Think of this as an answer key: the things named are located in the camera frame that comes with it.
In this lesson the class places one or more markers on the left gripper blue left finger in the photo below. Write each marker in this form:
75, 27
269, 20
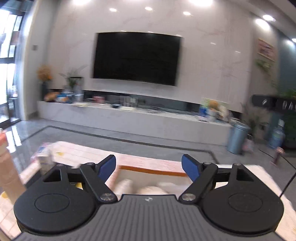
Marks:
95, 177

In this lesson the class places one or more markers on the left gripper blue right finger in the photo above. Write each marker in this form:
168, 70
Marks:
202, 176

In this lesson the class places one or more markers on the round cream cushion pad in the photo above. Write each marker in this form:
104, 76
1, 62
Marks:
127, 186

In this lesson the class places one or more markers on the water bottle jug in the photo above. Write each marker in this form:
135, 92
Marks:
277, 136

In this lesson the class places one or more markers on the grey-blue trash bin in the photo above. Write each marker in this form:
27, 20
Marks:
237, 136

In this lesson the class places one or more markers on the white tv cabinet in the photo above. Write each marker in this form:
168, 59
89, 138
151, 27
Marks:
136, 121

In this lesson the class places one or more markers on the white lace blanket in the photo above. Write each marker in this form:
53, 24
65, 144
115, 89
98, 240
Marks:
75, 155

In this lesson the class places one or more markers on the pink small stool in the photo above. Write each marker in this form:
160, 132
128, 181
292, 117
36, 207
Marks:
278, 153

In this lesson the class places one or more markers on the plush toys gift set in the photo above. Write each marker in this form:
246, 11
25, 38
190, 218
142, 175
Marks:
214, 110

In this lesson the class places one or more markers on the white wifi router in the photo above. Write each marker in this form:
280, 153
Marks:
128, 103

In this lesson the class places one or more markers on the green potted plant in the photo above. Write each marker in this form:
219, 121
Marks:
74, 80

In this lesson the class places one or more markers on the orange flower vase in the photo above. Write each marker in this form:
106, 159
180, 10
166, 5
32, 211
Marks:
45, 76

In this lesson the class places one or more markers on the black television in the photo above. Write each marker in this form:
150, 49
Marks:
137, 56

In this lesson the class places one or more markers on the framed wall picture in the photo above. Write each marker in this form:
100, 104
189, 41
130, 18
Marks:
266, 50

